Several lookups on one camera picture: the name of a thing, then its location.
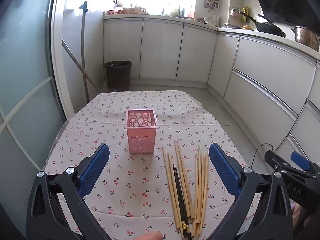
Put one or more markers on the pink perforated plastic basket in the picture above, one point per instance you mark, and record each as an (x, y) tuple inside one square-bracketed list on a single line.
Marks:
[(141, 142)]

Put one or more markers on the black wok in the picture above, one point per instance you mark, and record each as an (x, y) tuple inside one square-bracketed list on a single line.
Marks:
[(270, 27)]

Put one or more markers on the cherry print tablecloth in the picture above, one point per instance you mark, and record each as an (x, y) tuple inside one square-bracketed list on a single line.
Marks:
[(120, 120)]

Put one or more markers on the white kitchen cabinet with drawers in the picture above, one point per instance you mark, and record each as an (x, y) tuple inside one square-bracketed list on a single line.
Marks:
[(265, 80)]

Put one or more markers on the stainless steel pot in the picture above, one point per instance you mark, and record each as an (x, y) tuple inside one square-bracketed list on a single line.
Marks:
[(306, 37)]

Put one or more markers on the white kettle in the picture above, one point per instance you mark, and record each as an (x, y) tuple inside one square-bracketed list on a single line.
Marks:
[(216, 20)]

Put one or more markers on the group of wooden chopsticks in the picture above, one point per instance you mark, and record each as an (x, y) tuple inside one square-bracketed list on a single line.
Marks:
[(201, 180)]

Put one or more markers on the white kitchen countertop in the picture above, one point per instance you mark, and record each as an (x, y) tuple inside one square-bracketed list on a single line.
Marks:
[(275, 38)]

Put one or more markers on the mop pole with black clip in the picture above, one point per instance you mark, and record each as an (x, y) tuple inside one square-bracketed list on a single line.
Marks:
[(83, 55)]

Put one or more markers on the sliding glass door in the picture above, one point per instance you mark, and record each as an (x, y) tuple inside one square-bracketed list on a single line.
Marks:
[(25, 55)]

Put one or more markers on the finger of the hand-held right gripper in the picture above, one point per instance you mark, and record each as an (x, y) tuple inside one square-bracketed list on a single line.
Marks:
[(275, 160), (300, 160)]

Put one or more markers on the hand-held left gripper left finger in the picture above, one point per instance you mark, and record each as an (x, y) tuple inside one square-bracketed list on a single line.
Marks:
[(93, 170)]

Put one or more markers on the person's left hand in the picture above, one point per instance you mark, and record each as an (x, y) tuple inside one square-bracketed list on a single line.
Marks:
[(150, 236)]

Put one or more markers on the wall rack with utensils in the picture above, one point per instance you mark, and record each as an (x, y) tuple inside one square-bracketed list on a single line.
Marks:
[(238, 12)]

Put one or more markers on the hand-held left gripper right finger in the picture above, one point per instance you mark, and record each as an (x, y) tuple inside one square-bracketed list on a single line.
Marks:
[(225, 170)]

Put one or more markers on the small black frying pan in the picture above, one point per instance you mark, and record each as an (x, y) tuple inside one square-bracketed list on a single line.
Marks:
[(232, 26)]

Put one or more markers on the black range hood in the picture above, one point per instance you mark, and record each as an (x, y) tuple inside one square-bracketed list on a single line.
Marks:
[(287, 0)]

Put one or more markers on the black chopstick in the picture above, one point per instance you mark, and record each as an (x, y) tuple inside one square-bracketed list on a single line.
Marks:
[(177, 192), (181, 192)]

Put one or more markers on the white kitchen cabinet run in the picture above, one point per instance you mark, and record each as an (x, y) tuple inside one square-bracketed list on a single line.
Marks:
[(160, 50)]

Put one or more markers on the dark brown trash bin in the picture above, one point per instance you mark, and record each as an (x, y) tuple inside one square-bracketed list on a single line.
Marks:
[(117, 76)]

